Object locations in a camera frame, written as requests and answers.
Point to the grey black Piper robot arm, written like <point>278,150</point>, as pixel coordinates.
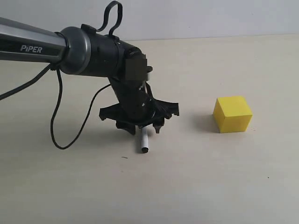
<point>81,51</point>

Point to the black and white marker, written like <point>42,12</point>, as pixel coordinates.
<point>144,140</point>

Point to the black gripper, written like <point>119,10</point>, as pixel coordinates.
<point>139,110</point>

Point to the yellow cube block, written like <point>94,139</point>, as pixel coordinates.
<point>232,114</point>

